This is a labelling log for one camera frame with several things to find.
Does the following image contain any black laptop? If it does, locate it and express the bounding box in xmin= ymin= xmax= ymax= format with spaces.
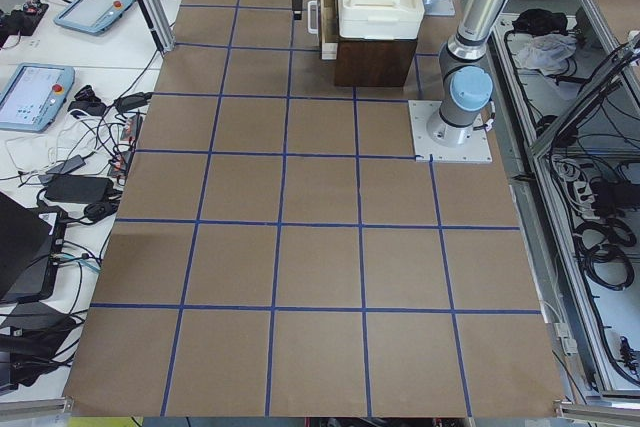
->
xmin=1 ymin=194 xmax=67 ymax=305

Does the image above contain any blue teach pendant far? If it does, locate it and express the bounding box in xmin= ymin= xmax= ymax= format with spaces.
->
xmin=54 ymin=0 xmax=136 ymax=35

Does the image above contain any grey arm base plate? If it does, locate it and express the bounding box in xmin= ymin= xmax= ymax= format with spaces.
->
xmin=408 ymin=100 xmax=493 ymax=164
xmin=423 ymin=0 xmax=456 ymax=17

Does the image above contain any black power adapter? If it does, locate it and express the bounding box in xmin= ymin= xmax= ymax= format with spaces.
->
xmin=44 ymin=175 xmax=114 ymax=204

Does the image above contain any dark brown wooden cabinet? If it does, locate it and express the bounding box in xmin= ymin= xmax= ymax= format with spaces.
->
xmin=334 ymin=37 xmax=418 ymax=88

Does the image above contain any white crumpled cloth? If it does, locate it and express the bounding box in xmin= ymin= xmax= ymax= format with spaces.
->
xmin=514 ymin=34 xmax=578 ymax=75

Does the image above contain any blue teach pendant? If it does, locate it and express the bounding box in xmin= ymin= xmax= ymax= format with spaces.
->
xmin=1 ymin=63 xmax=75 ymax=133
xmin=54 ymin=0 xmax=136 ymax=35

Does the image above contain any blue teach pendant near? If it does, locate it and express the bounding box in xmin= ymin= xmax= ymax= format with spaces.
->
xmin=1 ymin=63 xmax=75 ymax=133

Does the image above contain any wooden drawer with white handle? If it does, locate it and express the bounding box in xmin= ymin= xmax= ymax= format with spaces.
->
xmin=307 ymin=0 xmax=339 ymax=61

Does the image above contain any white plastic bin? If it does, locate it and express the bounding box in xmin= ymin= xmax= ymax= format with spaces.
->
xmin=337 ymin=0 xmax=424 ymax=40

